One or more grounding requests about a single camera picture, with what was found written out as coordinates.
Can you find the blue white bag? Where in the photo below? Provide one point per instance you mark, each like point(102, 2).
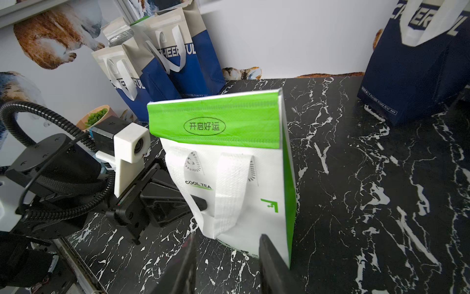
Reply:
point(179, 36)

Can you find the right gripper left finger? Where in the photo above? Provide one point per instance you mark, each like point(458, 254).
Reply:
point(180, 274)

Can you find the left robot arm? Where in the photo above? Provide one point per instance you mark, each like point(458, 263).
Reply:
point(66, 174)

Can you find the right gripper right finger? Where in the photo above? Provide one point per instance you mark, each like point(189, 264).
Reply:
point(276, 277)

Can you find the green white bag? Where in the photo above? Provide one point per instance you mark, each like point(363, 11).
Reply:
point(132, 18)
point(230, 157)

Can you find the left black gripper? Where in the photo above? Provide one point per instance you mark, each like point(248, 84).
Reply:
point(151, 199)

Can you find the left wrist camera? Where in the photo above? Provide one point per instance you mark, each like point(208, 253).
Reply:
point(123, 145)

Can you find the potted green plant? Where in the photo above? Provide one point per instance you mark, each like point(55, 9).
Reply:
point(95, 116)

